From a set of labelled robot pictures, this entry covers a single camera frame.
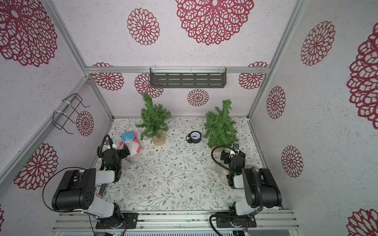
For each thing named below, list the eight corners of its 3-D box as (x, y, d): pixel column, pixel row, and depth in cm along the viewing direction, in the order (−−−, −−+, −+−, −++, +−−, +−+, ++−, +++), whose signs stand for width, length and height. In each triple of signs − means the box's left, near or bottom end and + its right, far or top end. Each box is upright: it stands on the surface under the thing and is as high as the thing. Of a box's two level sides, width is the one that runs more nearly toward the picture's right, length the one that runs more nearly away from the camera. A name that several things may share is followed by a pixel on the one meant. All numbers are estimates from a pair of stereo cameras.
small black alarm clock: (185, 143, 107) (185, 140, 104) (185, 133, 112) (185, 131, 110) (201, 143, 107) (201, 140, 104) (200, 133, 112) (201, 131, 110)
